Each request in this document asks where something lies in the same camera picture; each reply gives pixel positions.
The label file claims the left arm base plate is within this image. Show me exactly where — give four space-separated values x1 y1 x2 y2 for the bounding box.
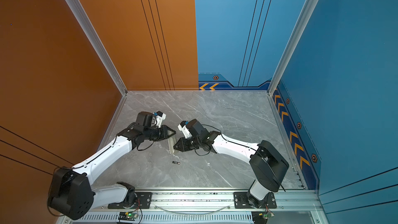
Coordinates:
107 192 152 209

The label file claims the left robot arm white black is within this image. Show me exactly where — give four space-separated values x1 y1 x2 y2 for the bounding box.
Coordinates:
47 111 176 220

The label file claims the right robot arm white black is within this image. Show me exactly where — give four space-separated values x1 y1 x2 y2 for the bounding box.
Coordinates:
174 119 289 209

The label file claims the aluminium corner post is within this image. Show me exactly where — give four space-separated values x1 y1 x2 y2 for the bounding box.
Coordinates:
65 0 128 96
267 0 319 96

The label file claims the right aluminium corner post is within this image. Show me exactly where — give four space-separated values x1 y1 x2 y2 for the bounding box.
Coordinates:
267 0 319 96

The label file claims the circuit board right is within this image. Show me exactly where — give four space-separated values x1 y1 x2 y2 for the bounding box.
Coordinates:
251 212 275 224

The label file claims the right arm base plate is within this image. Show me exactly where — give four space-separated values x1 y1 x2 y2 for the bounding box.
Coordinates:
233 192 277 209

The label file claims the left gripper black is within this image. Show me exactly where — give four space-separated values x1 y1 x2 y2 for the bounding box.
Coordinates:
144 125 176 142

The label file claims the left aluminium corner post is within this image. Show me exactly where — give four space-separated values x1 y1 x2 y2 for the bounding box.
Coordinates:
65 0 128 96

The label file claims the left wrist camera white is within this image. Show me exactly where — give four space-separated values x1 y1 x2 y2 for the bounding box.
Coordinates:
153 111 166 127

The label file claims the white ventilation grille strip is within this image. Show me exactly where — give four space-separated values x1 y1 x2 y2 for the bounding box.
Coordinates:
71 212 254 224

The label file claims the aluminium front rail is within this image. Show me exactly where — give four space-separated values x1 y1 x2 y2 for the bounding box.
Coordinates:
136 188 323 212

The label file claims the beige remote control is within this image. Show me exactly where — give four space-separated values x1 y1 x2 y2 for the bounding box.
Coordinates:
168 136 176 155

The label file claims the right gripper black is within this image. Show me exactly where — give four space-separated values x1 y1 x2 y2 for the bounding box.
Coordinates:
172 137 202 153

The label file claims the green circuit board left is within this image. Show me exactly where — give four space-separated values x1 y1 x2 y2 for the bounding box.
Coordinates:
117 212 140 224

